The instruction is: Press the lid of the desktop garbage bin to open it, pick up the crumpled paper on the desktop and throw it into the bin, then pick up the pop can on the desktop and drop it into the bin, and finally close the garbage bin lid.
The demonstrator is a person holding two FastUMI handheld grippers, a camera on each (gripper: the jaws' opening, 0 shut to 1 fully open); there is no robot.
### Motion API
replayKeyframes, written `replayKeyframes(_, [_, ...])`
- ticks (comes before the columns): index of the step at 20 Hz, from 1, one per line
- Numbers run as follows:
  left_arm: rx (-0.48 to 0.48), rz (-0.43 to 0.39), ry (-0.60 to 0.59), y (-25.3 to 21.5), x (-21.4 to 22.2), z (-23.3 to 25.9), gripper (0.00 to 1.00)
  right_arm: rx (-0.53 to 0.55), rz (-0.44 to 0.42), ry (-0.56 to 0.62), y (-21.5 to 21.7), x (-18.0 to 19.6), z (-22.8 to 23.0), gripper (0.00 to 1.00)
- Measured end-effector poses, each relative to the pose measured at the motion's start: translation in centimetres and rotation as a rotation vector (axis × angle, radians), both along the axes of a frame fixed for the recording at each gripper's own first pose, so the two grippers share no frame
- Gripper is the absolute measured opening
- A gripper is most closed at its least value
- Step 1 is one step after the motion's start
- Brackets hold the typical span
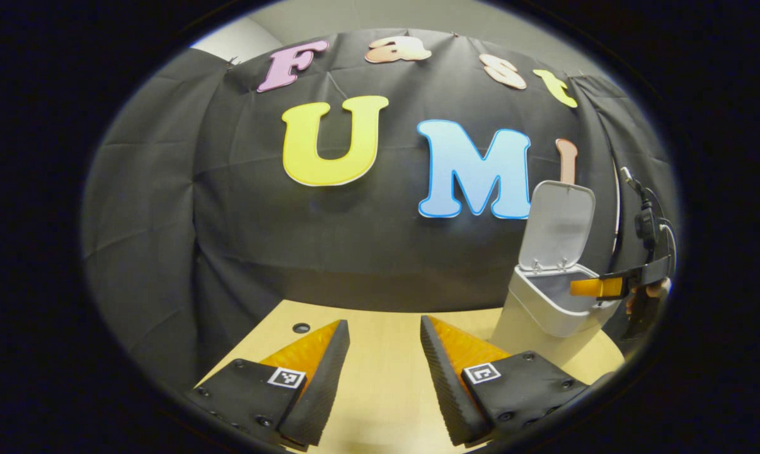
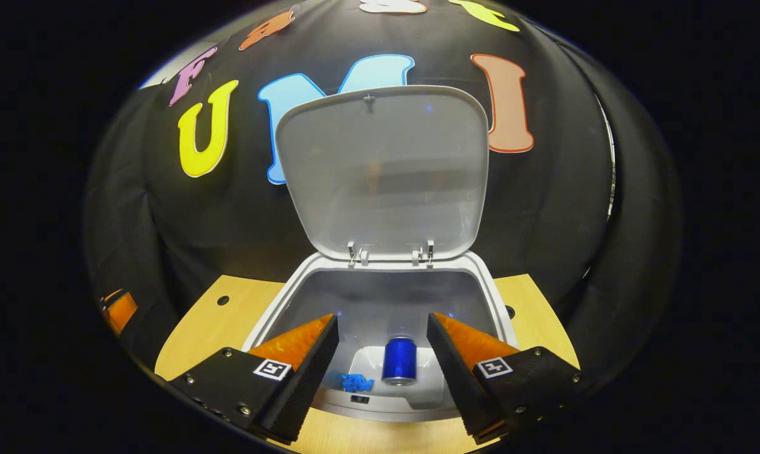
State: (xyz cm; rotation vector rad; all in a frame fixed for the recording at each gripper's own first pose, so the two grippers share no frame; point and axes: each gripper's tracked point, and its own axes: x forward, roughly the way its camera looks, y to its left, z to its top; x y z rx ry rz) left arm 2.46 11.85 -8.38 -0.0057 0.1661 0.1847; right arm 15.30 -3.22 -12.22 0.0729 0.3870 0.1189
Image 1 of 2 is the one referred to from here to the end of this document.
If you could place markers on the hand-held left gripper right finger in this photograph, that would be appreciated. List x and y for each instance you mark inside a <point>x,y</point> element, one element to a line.
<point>448,388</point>

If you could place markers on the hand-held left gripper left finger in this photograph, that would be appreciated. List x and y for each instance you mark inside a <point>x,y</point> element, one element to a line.
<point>323,388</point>

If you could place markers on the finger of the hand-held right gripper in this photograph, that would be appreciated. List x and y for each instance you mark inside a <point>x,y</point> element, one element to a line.
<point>591,287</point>

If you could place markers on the white desktop garbage bin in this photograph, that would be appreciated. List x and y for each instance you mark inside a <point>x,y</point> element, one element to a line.
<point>556,221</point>

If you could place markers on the wooden desktop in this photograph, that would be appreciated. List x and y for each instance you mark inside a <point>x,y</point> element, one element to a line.
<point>386,378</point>

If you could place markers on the black backdrop cloth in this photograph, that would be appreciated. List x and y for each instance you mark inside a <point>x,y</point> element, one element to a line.
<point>355,252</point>

